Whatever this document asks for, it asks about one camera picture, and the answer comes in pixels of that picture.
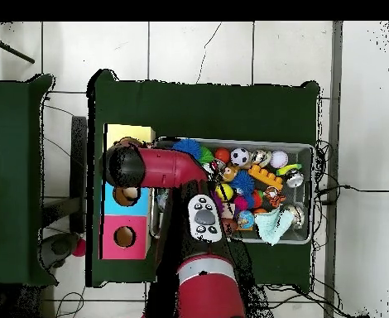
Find large blue spiky ball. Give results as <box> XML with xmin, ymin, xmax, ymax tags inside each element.
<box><xmin>171</xmin><ymin>138</ymin><xmax>203</xmax><ymax>160</ymax></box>

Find wooden box with three holes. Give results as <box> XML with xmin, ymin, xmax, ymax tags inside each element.
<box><xmin>99</xmin><ymin>123</ymin><xmax>156</xmax><ymax>261</ymax></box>

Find silver mesh bin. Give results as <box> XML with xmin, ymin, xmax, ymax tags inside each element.
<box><xmin>147</xmin><ymin>137</ymin><xmax>315</xmax><ymax>245</ymax></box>

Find large green spiky ball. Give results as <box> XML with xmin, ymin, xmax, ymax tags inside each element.
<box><xmin>197</xmin><ymin>146</ymin><xmax>214</xmax><ymax>165</ymax></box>

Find plain yellow ball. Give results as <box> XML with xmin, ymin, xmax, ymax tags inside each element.
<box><xmin>215</xmin><ymin>183</ymin><xmax>234</xmax><ymax>202</ymax></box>

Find black and white soccer ball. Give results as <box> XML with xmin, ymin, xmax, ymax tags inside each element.
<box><xmin>230</xmin><ymin>147</ymin><xmax>251</xmax><ymax>167</ymax></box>

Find white baseball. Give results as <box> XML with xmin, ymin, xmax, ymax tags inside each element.
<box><xmin>269</xmin><ymin>150</ymin><xmax>289</xmax><ymax>169</ymax></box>

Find mint green knitted cloth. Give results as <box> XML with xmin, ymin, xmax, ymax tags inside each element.
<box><xmin>253</xmin><ymin>209</ymin><xmax>295</xmax><ymax>247</ymax></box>

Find grey emergency stop red button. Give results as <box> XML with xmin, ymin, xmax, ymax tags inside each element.
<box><xmin>40</xmin><ymin>231</ymin><xmax>87</xmax><ymax>271</ymax></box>

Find black tripod leg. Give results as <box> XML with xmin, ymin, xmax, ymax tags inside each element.
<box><xmin>0</xmin><ymin>31</ymin><xmax>36</xmax><ymax>65</ymax></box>

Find black cable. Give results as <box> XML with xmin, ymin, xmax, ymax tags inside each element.
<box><xmin>316</xmin><ymin>184</ymin><xmax>389</xmax><ymax>196</ymax></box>

